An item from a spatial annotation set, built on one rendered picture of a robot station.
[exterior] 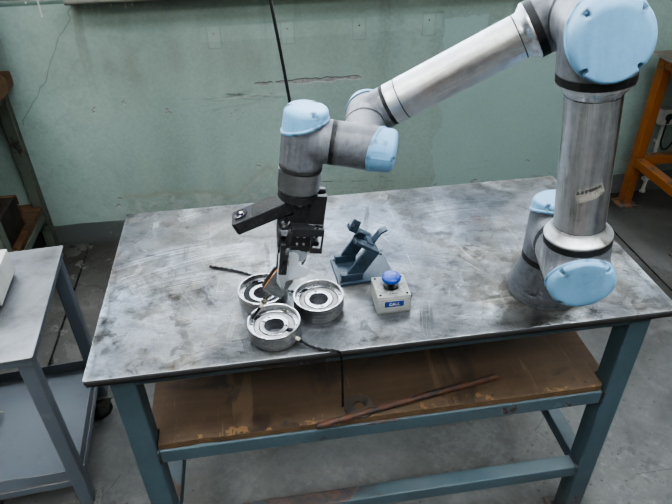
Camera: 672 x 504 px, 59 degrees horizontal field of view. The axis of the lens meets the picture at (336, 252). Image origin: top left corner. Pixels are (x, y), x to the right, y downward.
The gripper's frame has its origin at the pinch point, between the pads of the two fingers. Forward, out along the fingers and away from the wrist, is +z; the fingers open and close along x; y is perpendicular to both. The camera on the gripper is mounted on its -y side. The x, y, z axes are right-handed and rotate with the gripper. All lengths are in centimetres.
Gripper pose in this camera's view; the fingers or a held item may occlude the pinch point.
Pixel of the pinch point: (278, 278)
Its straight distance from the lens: 115.9
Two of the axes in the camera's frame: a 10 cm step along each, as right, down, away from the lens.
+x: -1.2, -5.8, 8.0
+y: 9.8, 0.3, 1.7
